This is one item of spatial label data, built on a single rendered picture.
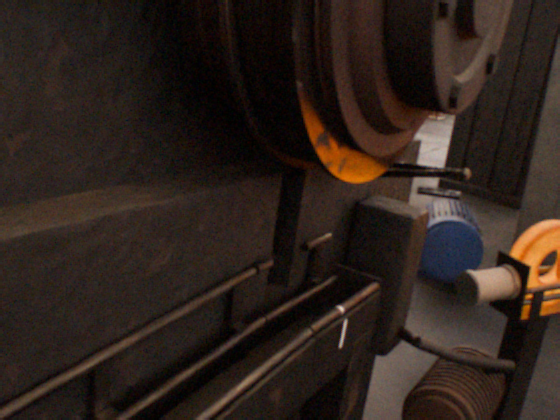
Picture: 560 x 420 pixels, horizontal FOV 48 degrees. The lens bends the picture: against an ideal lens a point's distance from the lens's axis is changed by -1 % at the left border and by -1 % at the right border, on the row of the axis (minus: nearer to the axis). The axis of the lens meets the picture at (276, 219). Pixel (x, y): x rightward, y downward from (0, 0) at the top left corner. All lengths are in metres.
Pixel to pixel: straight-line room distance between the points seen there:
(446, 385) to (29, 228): 0.75
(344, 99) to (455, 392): 0.60
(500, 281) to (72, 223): 0.77
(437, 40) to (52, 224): 0.36
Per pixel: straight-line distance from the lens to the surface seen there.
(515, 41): 4.91
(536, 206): 3.54
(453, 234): 2.84
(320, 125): 0.61
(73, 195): 0.59
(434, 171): 0.82
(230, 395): 0.63
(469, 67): 0.75
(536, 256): 1.17
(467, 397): 1.07
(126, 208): 0.57
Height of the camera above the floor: 1.04
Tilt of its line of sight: 17 degrees down
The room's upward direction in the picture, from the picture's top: 8 degrees clockwise
